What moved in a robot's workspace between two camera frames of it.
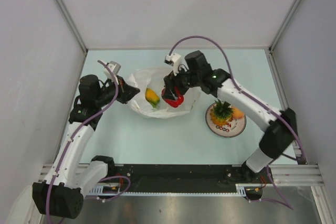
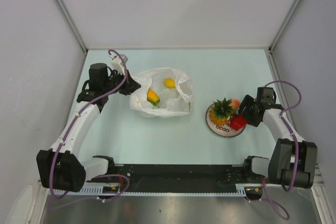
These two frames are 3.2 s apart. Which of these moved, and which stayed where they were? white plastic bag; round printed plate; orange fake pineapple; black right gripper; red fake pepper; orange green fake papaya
Moved: red fake pepper; black right gripper
Stayed: orange green fake papaya; round printed plate; orange fake pineapple; white plastic bag
